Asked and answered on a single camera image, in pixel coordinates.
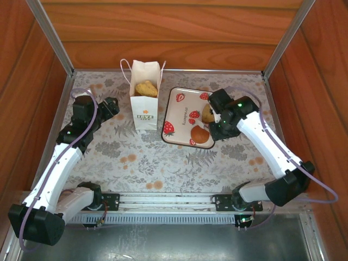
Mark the golden fake croissant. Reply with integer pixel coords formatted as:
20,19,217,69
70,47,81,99
135,80,159,98

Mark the red wire with connector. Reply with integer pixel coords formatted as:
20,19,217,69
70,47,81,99
96,202,108,226

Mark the strawberry print rectangular plate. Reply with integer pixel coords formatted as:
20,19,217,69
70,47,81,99
161,86,218,150

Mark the aluminium frame post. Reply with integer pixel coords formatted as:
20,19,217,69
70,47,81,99
26,0,74,76
261,0,316,79

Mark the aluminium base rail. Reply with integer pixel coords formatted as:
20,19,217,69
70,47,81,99
102,192,234,212

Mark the floral tablecloth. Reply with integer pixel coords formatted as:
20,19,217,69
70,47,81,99
35,71,277,194

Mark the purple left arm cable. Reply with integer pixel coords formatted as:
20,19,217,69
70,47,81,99
18,87,100,252

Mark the brown fake cookie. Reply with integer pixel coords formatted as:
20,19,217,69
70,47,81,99
201,104,216,125

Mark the grey slotted cable duct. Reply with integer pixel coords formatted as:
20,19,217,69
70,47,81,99
65,213,256,226

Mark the small circuit board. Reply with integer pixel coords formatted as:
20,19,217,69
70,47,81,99
235,214,256,232

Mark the round brown fake bun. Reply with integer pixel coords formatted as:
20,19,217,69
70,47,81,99
190,126,210,144

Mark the white paper bag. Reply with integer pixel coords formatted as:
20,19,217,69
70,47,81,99
120,58,167,131

